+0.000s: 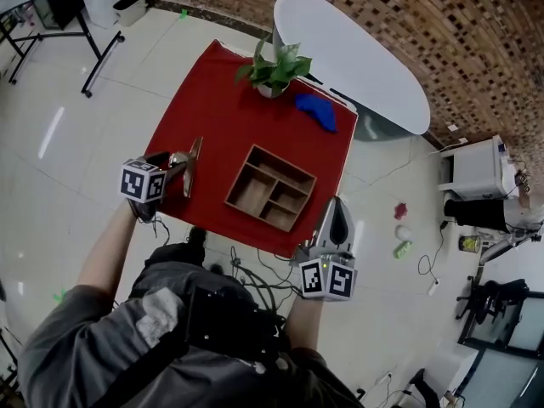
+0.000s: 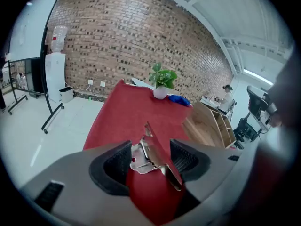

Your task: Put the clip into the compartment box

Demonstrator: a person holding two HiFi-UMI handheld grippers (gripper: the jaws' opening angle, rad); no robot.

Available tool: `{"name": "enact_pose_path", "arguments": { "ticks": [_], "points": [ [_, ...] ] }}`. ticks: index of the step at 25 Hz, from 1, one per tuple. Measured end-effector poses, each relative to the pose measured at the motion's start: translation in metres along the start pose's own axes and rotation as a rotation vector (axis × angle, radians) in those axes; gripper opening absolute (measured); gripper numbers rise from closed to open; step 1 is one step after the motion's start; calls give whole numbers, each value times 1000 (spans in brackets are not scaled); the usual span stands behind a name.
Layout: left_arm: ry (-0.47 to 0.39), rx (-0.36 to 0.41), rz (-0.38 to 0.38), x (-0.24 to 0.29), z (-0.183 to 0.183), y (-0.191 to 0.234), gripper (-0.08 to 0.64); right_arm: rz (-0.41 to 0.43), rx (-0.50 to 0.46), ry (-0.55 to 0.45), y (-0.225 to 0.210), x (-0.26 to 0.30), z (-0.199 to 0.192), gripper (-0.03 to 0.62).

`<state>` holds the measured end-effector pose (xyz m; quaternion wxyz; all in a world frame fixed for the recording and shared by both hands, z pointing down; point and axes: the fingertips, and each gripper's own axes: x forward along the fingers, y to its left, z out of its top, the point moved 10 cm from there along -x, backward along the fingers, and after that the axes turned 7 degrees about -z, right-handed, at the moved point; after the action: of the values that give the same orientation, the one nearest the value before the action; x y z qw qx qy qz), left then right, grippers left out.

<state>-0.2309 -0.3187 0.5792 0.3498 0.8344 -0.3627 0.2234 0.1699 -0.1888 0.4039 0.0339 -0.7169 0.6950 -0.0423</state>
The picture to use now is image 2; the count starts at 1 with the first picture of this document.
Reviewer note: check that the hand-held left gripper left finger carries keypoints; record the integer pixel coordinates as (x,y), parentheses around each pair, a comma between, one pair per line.
(77,173)

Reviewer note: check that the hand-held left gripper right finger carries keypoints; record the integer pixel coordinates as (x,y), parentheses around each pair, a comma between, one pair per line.
(211,163)

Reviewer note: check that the silver metal clip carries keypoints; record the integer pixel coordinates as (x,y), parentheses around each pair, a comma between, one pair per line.
(146,155)

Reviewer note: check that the wooden shelf cabinet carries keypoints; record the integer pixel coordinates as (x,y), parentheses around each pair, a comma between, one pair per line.
(211,123)

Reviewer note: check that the blue cloth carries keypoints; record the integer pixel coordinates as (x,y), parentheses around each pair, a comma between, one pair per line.
(179,100)

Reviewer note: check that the person's dark clothing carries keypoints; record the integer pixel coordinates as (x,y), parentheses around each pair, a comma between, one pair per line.
(282,149)

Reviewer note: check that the black equipment stand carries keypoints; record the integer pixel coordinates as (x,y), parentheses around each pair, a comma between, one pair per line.
(255,102)

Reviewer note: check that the white waste bin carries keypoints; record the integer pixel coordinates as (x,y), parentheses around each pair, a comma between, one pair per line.
(66,94)

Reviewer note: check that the green plant in white pot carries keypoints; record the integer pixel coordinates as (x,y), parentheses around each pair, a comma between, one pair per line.
(161,92)

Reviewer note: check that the white water dispenser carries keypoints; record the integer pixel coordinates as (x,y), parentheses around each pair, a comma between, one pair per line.
(54,76)

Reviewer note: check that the ceiling strip light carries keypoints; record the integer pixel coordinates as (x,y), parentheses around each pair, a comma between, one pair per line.
(257,75)

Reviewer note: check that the white round table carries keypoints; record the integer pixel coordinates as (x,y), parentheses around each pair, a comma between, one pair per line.
(141,82)

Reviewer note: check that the clear water bottle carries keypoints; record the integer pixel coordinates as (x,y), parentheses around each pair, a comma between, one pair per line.
(58,39)

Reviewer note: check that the whiteboard on black wheeled stand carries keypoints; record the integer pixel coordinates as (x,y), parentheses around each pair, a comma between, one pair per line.
(28,32)

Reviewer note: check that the white wall socket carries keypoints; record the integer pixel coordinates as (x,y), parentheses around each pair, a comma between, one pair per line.
(102,83)
(90,82)

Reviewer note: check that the black wheeled frame stand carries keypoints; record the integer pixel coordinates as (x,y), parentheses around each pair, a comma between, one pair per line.
(14,88)

